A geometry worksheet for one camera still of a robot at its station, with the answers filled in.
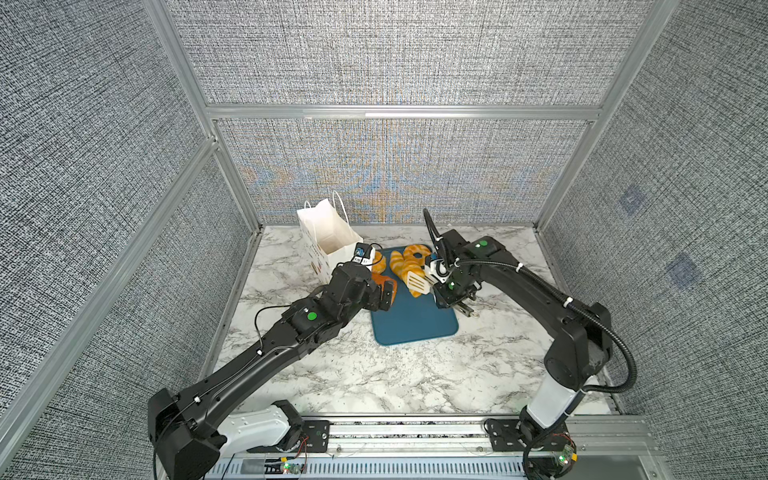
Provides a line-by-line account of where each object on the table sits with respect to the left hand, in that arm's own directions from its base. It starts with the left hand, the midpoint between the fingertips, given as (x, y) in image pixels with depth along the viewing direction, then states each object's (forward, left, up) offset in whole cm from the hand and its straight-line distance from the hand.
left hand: (376, 279), depth 74 cm
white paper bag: (+29, +15, -15) cm, 36 cm away
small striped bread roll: (+24, -8, -21) cm, 33 cm away
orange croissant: (+16, -2, -24) cm, 29 cm away
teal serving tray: (+1, -11, -24) cm, 26 cm away
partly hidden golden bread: (+11, -8, -11) cm, 18 cm away
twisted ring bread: (+17, -13, -13) cm, 25 cm away
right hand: (0, -19, -12) cm, 22 cm away
